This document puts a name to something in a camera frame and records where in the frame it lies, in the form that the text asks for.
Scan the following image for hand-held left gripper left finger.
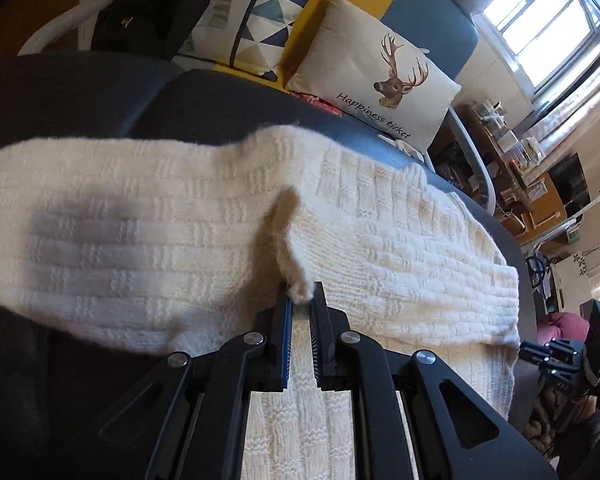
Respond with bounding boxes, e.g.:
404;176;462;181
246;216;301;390
97;282;295;480

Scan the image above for black handbag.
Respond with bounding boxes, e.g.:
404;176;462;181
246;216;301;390
90;0;211;61

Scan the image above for black wall screen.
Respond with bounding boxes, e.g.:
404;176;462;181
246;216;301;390
550;155;588;216

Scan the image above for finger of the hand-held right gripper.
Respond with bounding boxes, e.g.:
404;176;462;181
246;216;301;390
519;356;586;376
520;341;588;358

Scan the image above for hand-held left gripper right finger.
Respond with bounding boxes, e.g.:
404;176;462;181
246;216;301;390
307;281;556;480

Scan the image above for red cloth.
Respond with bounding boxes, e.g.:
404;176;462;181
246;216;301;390
287;91;341;116

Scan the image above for blue wheel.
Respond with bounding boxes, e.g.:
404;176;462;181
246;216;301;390
525;255;548;286

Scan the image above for wooden side desk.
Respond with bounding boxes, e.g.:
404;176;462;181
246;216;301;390
455;105;566;241

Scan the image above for deer print pillow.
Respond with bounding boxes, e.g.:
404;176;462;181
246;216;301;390
285;0;462;156

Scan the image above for white gloves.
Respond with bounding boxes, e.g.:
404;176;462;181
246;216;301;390
377;134;423;161

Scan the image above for person's right forearm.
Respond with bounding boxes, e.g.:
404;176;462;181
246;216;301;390
525;380;600;461

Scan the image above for pink cloth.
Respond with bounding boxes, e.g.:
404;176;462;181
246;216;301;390
537;312;591;346

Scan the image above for white metal rack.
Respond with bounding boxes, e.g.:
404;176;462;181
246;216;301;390
530;190;600;256

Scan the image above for window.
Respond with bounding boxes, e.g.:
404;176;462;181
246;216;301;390
480;0;600;96

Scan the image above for triangle pattern pillow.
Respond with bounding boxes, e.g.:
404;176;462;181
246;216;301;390
80;0;326;81

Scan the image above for white knitted sweater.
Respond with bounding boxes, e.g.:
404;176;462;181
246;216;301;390
0;125;521;480

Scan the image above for patchwork sofa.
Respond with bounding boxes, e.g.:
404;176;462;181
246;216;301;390
15;0;496;211

